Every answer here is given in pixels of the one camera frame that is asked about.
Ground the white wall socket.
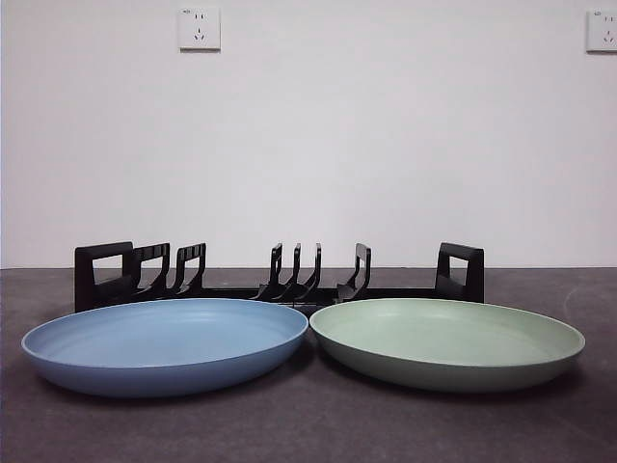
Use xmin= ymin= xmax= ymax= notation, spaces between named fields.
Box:
xmin=585 ymin=9 xmax=617 ymax=54
xmin=179 ymin=5 xmax=223 ymax=52

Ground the black plate rack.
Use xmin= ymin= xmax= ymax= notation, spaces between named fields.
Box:
xmin=73 ymin=240 xmax=486 ymax=317

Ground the blue round plate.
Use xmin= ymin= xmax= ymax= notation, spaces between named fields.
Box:
xmin=19 ymin=297 xmax=309 ymax=399

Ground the green round plate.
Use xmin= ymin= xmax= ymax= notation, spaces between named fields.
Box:
xmin=308 ymin=297 xmax=585 ymax=393

